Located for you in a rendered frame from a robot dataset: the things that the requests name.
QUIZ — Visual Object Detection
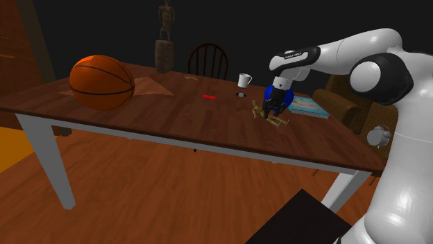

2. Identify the blue round bowl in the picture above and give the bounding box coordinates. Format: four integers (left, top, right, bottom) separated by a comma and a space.
263, 85, 295, 111

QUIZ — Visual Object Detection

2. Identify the wooden jointed mannequin figure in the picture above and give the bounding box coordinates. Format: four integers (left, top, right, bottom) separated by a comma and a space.
251, 99, 290, 129

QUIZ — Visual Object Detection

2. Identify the light blue book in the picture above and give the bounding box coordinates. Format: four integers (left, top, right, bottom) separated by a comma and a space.
287, 95, 330, 120

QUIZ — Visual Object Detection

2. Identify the white mug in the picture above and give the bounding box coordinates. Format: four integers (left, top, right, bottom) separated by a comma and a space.
237, 73, 253, 89

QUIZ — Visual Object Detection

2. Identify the brown wicker armchair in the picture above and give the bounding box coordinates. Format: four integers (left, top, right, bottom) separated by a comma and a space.
311, 74, 398, 159

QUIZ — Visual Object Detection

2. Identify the dark wooden spindle chair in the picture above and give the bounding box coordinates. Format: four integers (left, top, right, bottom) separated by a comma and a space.
187, 42, 229, 81

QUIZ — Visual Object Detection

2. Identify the wooden table with white legs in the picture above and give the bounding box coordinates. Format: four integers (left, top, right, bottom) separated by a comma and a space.
0, 62, 387, 214

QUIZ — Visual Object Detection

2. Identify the white twin-bell alarm clock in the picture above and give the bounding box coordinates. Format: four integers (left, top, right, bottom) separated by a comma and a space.
366, 125, 392, 148

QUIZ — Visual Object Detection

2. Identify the brown carved figure statue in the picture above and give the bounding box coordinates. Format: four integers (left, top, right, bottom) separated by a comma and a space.
155, 0, 176, 75

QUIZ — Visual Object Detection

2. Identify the tan paper sheet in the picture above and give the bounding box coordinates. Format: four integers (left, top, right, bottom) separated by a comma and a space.
58, 76, 175, 97

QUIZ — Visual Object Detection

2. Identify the dark robot stand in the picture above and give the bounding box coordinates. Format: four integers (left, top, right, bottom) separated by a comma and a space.
244, 189, 353, 244

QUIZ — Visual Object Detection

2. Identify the orange basketball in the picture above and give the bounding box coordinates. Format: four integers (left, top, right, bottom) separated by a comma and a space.
69, 54, 136, 112

